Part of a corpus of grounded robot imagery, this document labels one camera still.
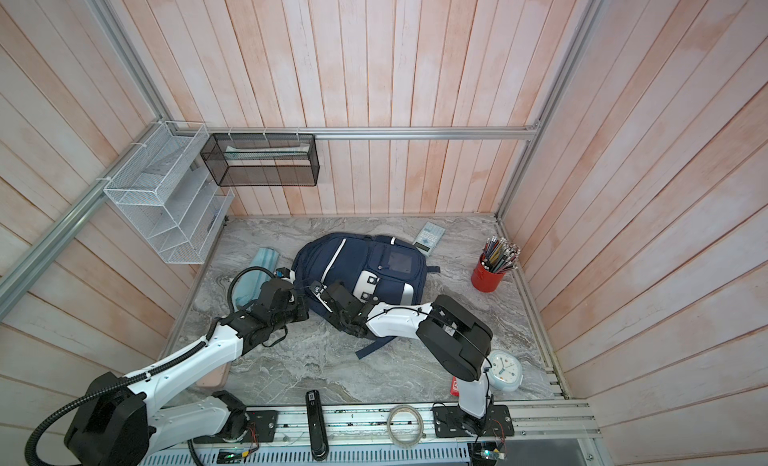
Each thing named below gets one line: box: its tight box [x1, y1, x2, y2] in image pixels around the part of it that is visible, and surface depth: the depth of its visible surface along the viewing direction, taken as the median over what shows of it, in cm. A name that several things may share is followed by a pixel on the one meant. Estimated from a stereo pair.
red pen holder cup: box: [470, 252, 506, 293], surface depth 100 cm
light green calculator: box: [412, 221, 446, 257], surface depth 113 cm
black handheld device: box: [305, 390, 329, 463], surface depth 73 cm
